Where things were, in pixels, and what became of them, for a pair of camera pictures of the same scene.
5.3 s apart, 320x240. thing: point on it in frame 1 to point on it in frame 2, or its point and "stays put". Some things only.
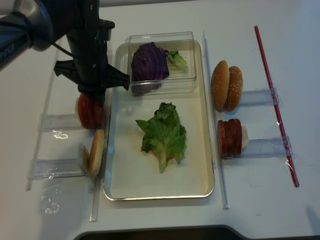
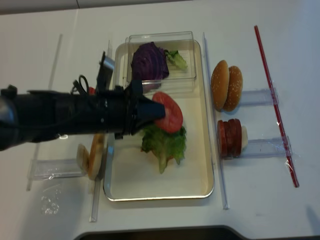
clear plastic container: x=161 y=63 stays put
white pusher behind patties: x=244 y=138 stays put
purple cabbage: x=149 y=67 stays put
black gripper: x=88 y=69 to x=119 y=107
